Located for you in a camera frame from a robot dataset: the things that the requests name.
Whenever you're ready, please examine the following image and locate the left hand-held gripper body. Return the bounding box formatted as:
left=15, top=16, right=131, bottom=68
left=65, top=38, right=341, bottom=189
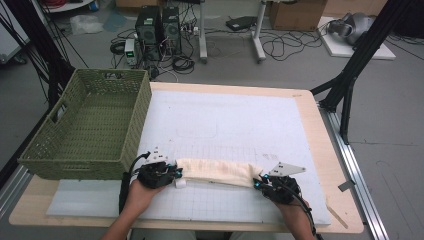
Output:
left=136, top=146, right=176, bottom=190

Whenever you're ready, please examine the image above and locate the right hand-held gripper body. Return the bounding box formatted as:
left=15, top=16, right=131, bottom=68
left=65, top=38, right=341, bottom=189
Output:
left=259, top=162, right=307, bottom=205

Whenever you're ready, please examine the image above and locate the cream patterned cloth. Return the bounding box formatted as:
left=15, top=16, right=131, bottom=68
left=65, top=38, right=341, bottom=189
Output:
left=174, top=157, right=265, bottom=190

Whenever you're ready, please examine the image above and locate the green woven basket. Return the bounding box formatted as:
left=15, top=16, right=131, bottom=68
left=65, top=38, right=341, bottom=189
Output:
left=18, top=68, right=153, bottom=181

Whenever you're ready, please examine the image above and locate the person's left hand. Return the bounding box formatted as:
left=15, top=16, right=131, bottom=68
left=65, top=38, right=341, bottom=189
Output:
left=123, top=179, right=168, bottom=218

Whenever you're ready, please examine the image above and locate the person's right hand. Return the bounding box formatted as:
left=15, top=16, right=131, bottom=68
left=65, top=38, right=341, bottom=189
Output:
left=275, top=197, right=316, bottom=231

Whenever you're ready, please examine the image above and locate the thin wooden stick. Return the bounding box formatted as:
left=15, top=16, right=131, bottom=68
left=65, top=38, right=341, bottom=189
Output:
left=326, top=204, right=350, bottom=230

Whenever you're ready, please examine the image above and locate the grey tape piece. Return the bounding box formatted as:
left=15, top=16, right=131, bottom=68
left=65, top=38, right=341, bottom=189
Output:
left=337, top=179, right=357, bottom=193

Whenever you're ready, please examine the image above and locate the white foam mat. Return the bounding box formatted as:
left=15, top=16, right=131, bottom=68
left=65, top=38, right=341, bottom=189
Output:
left=46, top=89, right=333, bottom=226

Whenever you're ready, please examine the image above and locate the white power supply box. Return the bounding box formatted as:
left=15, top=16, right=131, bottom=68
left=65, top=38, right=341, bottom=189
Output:
left=124, top=38, right=139, bottom=66

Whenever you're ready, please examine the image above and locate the small black computer tower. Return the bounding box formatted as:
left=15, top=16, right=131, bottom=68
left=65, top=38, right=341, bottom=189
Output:
left=161, top=6, right=183, bottom=55

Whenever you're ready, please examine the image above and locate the large black computer tower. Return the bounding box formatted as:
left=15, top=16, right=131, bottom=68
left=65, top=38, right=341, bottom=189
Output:
left=134, top=5, right=164, bottom=62

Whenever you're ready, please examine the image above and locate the white floor board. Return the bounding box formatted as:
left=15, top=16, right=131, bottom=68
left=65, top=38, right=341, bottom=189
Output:
left=318, top=16, right=397, bottom=61

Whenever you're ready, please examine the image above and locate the teal floor sheet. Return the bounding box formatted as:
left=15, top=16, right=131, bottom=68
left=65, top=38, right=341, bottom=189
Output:
left=102, top=11, right=129, bottom=33

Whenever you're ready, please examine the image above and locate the flat black box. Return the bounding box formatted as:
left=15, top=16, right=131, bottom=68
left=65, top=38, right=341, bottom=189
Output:
left=225, top=15, right=258, bottom=32

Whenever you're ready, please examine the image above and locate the clear plastic bag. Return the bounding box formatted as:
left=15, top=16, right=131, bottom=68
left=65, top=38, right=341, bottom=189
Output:
left=69, top=14, right=105, bottom=36

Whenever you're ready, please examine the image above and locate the brown cardboard box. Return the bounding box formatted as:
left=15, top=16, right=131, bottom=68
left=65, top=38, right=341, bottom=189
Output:
left=269, top=0, right=328, bottom=32

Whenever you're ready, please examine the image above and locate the grey headset device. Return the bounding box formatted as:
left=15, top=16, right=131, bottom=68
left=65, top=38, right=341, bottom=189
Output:
left=327, top=12, right=376, bottom=46

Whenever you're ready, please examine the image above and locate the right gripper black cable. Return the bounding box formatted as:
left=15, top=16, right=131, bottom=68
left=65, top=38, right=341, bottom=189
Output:
left=283, top=181, right=323, bottom=240

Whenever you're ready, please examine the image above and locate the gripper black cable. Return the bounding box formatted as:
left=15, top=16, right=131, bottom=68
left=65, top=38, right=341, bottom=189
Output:
left=283, top=181, right=323, bottom=240
left=118, top=151, right=152, bottom=215

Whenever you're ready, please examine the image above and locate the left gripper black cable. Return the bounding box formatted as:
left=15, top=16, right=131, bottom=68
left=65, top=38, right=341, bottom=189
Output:
left=118, top=151, right=152, bottom=215

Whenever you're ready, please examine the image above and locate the aluminium rail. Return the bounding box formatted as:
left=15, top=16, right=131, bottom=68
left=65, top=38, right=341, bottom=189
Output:
left=318, top=105, right=390, bottom=240
left=0, top=164, right=33, bottom=218

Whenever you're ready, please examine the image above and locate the coiled black cable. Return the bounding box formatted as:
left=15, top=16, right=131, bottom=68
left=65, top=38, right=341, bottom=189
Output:
left=171, top=54, right=196, bottom=75

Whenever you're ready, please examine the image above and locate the black floor cable tangle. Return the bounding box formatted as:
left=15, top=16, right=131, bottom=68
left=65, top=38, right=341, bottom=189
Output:
left=259, top=29, right=325, bottom=62

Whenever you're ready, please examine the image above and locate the white desk frame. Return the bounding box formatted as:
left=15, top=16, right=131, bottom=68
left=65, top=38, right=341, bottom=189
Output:
left=198, top=0, right=267, bottom=64

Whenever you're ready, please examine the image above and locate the black metal frame stand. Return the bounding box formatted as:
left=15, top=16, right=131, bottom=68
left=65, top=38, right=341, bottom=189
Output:
left=309, top=0, right=413, bottom=145
left=2, top=0, right=76, bottom=108

